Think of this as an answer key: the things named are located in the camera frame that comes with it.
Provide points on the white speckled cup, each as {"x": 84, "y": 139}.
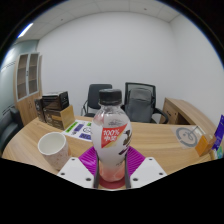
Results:
{"x": 55, "y": 151}

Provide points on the black mesh office chair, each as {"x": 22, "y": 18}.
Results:
{"x": 140, "y": 85}

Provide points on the purple standing pouch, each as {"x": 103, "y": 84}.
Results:
{"x": 220, "y": 131}

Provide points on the ceiling light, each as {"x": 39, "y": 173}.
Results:
{"x": 25, "y": 30}

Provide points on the wooden cabinet with glass doors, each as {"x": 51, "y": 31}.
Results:
{"x": 28, "y": 106}

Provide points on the white printed leaflet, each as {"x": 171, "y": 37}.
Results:
{"x": 78, "y": 130}

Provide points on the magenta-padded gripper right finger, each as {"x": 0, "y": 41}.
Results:
{"x": 148, "y": 171}

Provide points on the clear bag with round disc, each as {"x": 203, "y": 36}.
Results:
{"x": 186, "y": 135}

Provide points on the clear drink bottle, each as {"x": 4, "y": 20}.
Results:
{"x": 111, "y": 140}

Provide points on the small dark brown box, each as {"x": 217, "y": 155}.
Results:
{"x": 39, "y": 110}

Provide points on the grey backpack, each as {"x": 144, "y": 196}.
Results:
{"x": 140, "y": 105}

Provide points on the black sofa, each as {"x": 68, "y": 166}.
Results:
{"x": 8, "y": 128}

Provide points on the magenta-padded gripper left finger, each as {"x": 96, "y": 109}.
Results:
{"x": 75, "y": 171}

